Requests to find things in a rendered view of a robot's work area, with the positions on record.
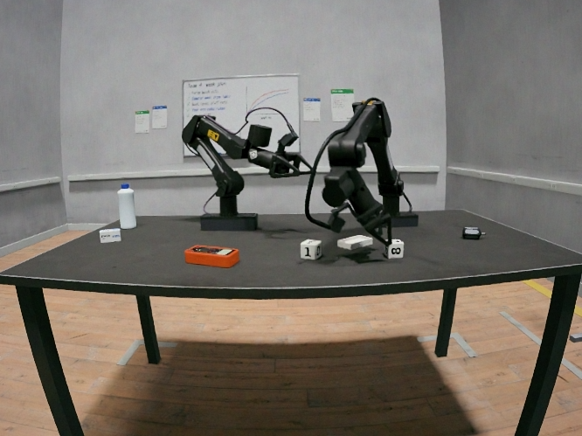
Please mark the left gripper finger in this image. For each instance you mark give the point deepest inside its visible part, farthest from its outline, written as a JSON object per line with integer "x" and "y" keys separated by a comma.
{"x": 379, "y": 231}
{"x": 387, "y": 220}

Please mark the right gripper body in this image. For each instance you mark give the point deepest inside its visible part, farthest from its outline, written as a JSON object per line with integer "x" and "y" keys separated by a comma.
{"x": 266, "y": 156}

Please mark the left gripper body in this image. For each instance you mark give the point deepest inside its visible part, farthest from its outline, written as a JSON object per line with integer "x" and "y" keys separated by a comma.
{"x": 363, "y": 203}

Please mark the white number cube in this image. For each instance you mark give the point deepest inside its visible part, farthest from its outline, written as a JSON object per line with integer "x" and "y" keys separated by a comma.
{"x": 395, "y": 249}
{"x": 311, "y": 249}

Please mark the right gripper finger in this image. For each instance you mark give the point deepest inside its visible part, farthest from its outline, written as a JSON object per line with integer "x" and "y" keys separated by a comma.
{"x": 278, "y": 166}
{"x": 300, "y": 159}

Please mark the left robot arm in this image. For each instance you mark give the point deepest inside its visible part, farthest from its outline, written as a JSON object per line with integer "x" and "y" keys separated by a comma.
{"x": 347, "y": 151}

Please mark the small white cardboard box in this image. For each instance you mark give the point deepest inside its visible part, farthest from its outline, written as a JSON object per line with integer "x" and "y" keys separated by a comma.
{"x": 110, "y": 235}

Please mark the white bottle with blue cap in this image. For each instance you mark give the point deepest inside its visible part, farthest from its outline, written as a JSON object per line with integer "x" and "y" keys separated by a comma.
{"x": 126, "y": 207}

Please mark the orange digital multimeter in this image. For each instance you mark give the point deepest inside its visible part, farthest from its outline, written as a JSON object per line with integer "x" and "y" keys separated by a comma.
{"x": 216, "y": 256}

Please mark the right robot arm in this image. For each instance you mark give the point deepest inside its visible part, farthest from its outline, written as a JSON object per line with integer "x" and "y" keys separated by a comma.
{"x": 232, "y": 182}

